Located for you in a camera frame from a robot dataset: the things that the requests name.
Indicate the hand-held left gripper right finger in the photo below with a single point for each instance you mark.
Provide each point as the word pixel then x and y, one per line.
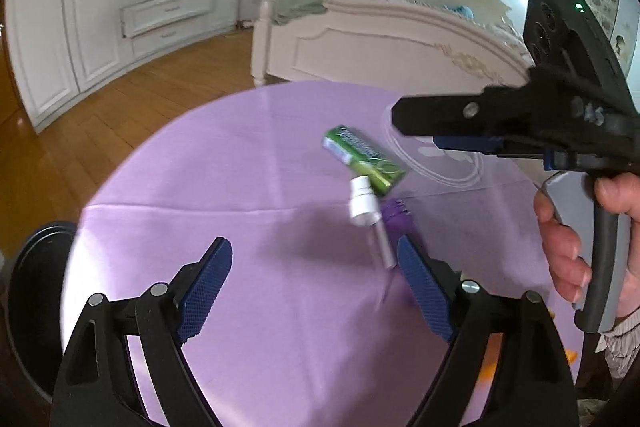
pixel 425 294

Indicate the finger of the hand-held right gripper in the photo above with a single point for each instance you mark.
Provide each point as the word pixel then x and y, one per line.
pixel 475 145
pixel 450 114

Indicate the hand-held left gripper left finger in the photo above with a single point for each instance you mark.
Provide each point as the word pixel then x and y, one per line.
pixel 207 287

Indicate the purple bottle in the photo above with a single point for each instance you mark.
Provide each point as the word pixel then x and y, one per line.
pixel 400 217

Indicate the white spray pump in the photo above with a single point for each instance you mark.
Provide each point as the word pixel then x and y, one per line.
pixel 362 202

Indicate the black trash bin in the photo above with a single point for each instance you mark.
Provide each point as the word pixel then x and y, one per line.
pixel 40 307

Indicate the person's right forearm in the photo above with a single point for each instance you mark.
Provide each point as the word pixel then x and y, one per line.
pixel 625 342

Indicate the person's right hand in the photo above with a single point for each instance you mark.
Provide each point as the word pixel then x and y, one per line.
pixel 565 257

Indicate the floral window blind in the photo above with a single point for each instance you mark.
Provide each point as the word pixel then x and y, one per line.
pixel 597 2

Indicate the purple round tablecloth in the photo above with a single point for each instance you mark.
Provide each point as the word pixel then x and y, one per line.
pixel 250 207

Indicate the white bed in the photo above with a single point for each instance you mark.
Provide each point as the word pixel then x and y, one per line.
pixel 375 47

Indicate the blue plush toy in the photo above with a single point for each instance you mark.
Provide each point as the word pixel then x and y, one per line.
pixel 462 12

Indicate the green blanket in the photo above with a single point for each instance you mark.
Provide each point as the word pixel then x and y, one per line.
pixel 297 7

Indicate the white wardrobe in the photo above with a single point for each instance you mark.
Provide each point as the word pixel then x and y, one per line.
pixel 100 7

